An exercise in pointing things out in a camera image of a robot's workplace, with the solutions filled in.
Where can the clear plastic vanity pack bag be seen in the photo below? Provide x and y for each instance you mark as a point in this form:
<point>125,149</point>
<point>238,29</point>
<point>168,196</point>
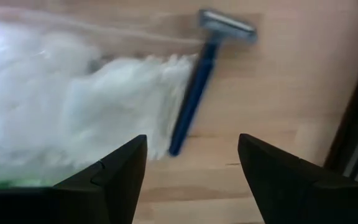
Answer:
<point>73,109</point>

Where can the blue disposable razor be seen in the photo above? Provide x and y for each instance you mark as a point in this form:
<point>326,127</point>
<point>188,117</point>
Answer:
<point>197,87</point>

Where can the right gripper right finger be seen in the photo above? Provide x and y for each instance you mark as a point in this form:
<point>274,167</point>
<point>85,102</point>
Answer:
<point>291,199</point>

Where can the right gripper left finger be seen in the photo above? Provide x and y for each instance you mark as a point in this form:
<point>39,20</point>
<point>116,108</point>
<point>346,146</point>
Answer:
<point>110,193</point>

